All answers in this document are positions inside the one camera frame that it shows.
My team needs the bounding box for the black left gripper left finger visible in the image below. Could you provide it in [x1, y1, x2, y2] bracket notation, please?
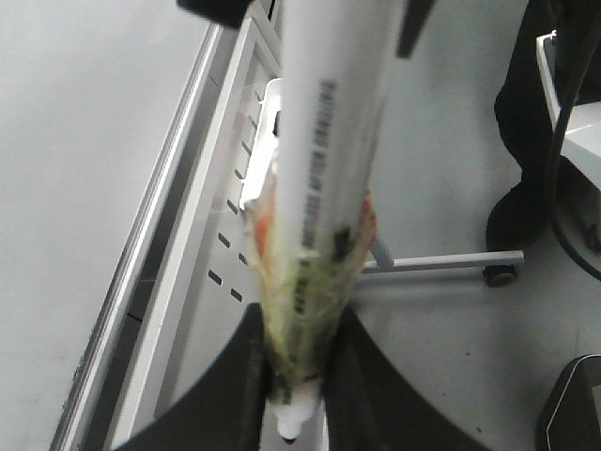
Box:
[118, 303, 270, 451]

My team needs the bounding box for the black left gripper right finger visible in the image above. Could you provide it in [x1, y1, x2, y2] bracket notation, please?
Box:
[323, 307, 485, 450]

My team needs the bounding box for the white whiteboard marker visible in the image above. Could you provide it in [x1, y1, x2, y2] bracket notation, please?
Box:
[262, 1, 402, 442]

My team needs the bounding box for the large whiteboard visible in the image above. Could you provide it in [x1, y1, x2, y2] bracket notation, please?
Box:
[1, 1, 222, 450]

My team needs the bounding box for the white perforated metal panel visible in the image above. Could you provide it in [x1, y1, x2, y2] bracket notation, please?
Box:
[154, 27, 287, 419]

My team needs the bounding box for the black caster wheel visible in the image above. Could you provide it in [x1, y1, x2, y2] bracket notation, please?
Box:
[483, 265, 517, 288]

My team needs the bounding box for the red magnet taped to marker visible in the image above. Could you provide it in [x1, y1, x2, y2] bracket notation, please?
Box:
[246, 192, 378, 265]

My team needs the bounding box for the black device at corner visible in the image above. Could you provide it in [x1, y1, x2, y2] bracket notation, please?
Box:
[535, 354, 600, 450]

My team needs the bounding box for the black hanging cloth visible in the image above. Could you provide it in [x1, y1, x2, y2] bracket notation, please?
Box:
[485, 1, 600, 251]

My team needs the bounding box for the black cable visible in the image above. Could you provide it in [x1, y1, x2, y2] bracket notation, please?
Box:
[548, 27, 601, 283]

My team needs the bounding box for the white cart frame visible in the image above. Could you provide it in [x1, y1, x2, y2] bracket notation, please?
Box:
[535, 30, 601, 208]

